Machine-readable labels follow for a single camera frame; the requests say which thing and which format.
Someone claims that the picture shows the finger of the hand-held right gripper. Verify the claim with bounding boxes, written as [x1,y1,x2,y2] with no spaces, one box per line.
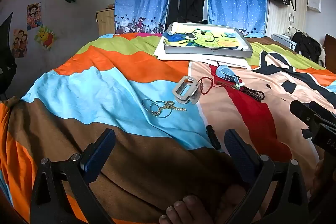
[290,100,336,139]

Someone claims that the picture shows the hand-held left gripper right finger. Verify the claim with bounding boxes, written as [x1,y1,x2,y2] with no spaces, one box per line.
[224,129,309,224]

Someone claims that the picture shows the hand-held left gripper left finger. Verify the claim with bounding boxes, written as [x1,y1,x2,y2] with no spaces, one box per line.
[30,128,116,224]

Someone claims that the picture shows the black ribbed hair clip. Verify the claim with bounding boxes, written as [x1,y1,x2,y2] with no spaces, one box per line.
[206,124,222,150]

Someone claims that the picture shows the dark bead necklace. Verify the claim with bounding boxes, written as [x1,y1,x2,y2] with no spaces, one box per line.
[240,86,266,103]

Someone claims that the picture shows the red string bead bracelet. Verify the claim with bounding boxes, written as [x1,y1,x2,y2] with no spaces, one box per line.
[200,76,224,96]

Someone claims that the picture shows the blue-grey smartwatch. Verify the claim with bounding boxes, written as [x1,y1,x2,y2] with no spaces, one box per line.
[215,65,241,83]

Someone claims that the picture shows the grey tray with cartoon lining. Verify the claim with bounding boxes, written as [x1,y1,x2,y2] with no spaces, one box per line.
[164,23,254,59]

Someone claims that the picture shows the black clothing pile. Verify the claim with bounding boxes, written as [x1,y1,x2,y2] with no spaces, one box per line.
[291,31,326,65]

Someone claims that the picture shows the wooden headboard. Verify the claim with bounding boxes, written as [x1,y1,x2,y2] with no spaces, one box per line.
[324,33,336,73]

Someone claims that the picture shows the colourful patchwork blanket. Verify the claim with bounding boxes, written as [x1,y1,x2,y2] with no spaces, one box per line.
[0,32,336,224]

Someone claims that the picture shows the gold bangle rings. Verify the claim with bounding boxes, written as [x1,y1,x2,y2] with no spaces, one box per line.
[142,98,174,118]

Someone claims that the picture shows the white appliance box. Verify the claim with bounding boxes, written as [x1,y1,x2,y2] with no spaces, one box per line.
[270,33,295,49]

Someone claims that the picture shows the person's bare foot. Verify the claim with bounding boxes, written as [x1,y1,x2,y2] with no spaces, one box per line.
[159,183,261,224]

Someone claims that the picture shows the white wardrobe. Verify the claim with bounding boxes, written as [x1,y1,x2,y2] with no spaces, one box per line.
[265,0,307,39]

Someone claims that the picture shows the white paper bag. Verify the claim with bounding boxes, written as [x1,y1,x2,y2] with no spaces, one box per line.
[307,0,322,13]

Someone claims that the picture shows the wooden cabinet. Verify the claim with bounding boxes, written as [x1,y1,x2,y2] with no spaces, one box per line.
[96,7,116,37]

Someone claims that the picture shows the gold chain bracelet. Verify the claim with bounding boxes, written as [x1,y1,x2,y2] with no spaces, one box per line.
[151,101,188,115]

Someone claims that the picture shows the yellow cartoon wall sticker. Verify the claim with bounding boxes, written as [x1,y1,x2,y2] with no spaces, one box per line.
[35,24,57,51]

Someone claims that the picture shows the cartoon family wall poster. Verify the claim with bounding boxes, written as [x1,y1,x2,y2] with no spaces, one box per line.
[12,28,28,59]

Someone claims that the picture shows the cartoon fighter wall poster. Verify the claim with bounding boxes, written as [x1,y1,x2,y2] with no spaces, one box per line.
[26,2,42,31]

